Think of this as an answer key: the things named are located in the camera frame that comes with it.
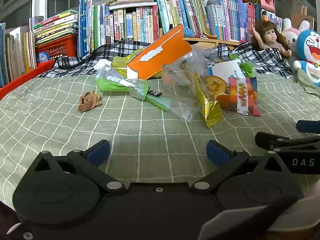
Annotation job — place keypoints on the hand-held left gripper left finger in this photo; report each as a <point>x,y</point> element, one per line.
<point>98,152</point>

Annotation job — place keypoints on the white framed window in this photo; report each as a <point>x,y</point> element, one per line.
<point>62,2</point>

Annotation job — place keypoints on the crumpled brown wrapper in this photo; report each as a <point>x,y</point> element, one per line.
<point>88,102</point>

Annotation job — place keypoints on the white tissue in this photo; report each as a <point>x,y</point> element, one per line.
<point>102,63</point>

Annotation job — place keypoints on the green plastic packet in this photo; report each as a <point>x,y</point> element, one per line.
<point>110,85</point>

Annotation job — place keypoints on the clear plastic bag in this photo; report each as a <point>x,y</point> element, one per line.
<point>180,80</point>

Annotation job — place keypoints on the green crumpled wrapper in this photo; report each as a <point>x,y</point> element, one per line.
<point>247,67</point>

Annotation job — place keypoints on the brown cardboard box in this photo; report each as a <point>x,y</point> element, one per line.
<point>300,20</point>

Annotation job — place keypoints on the yellow curved wooden toy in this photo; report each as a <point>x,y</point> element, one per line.
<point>210,36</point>

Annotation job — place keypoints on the pink bunny plush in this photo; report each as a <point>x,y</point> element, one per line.
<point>291,37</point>

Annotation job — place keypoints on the blue knitted ball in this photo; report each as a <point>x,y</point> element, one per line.
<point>189,32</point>

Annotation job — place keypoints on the blue cat plush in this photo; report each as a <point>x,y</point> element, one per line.
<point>308,45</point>

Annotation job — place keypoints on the red plastic crate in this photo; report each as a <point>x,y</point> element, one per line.
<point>57,46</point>

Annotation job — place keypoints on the brown haired doll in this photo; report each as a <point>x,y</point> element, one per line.
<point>268,36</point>

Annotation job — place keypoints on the beige flat box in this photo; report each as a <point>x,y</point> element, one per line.
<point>135,1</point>

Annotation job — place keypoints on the green checked blanket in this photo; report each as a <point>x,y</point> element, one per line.
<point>150,130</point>

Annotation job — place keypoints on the red plastic rail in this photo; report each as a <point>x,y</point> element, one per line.
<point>25,78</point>

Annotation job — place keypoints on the black white plaid blanket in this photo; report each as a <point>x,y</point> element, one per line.
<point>120,48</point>

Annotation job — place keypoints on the gold snack packet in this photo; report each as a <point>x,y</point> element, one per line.
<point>210,112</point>

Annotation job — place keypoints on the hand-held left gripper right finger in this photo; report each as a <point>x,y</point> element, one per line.
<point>217,153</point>

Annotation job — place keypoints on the wooden desk shelf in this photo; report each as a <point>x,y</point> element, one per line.
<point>200,41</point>

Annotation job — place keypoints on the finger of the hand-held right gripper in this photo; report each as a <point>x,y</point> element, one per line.
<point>272,141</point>
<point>308,126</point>

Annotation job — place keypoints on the yellow-green foil packet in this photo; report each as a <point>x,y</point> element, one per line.
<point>120,62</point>

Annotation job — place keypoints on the orange cardboard box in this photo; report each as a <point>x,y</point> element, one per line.
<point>165,50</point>

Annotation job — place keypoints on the stack of flat books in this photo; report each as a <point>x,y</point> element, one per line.
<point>55,27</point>

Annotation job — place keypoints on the white blue paper bag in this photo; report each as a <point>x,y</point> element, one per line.
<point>225,70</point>

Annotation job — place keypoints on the row of upright books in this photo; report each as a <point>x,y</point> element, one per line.
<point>120,25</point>
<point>15,55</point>
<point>225,20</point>

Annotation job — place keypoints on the macaron printed packet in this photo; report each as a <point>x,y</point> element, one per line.
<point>241,97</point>

